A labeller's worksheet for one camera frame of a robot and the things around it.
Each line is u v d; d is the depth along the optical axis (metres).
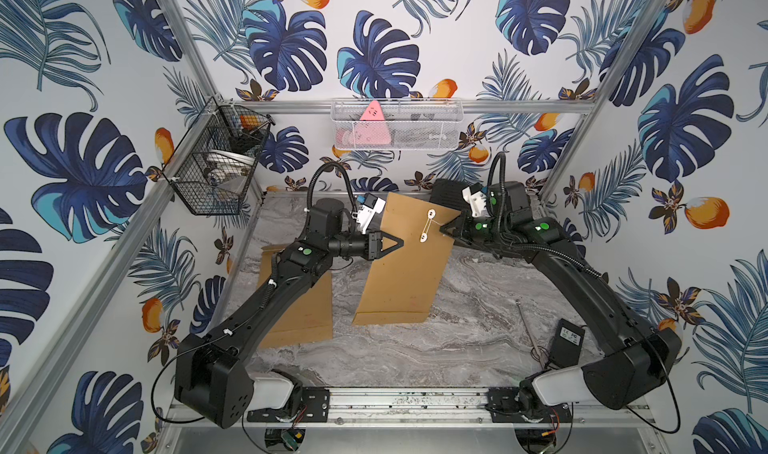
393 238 0.69
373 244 0.63
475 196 0.69
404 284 0.69
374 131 0.90
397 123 0.92
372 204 0.66
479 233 0.63
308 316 0.90
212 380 0.40
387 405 0.76
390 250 0.69
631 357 0.39
